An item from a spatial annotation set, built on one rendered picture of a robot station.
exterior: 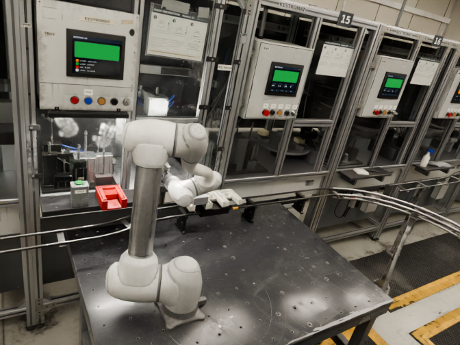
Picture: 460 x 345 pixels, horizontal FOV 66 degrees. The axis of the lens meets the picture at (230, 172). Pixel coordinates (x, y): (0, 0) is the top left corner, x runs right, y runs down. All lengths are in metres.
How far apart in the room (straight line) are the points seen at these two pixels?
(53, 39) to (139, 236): 0.91
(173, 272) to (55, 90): 0.96
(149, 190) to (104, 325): 0.60
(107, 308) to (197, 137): 0.86
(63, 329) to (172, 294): 1.15
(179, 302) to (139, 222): 0.38
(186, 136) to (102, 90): 0.65
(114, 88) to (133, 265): 0.86
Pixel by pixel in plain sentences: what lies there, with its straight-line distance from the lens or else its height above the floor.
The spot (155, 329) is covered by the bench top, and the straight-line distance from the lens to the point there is 1.65.
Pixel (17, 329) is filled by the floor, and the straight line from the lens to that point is 2.63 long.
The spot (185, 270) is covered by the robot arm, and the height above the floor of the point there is 0.95.
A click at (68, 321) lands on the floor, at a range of 2.61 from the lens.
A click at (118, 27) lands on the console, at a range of 1.81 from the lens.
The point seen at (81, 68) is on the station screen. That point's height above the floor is 1.57.
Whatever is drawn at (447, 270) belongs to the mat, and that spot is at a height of 0.01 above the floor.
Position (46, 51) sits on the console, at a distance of 1.77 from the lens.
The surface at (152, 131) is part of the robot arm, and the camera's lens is 1.34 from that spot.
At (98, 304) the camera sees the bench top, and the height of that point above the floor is 0.68.
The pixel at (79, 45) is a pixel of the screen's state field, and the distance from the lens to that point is 1.76.
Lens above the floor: 1.94
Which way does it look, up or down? 24 degrees down
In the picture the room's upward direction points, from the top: 12 degrees clockwise
